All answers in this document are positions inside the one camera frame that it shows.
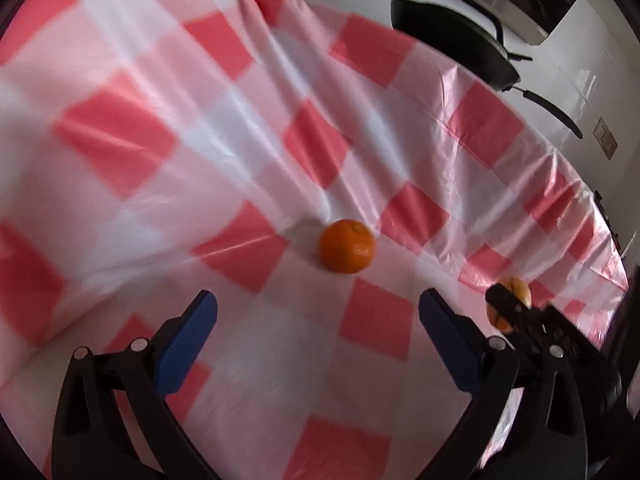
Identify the beige wall socket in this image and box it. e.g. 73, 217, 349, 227
594, 117, 618, 160

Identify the black wok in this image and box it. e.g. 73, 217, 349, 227
390, 0, 585, 140

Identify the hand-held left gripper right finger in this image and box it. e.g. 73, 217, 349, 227
418, 288, 589, 480

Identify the red white checked tablecloth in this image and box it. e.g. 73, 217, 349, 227
0, 0, 631, 480

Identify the orange mandarin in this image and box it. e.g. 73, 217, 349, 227
486, 277, 532, 332
318, 219, 377, 275

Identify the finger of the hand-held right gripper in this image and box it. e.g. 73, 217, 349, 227
485, 284, 551, 346

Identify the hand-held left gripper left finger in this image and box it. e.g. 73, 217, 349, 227
51, 290, 221, 480

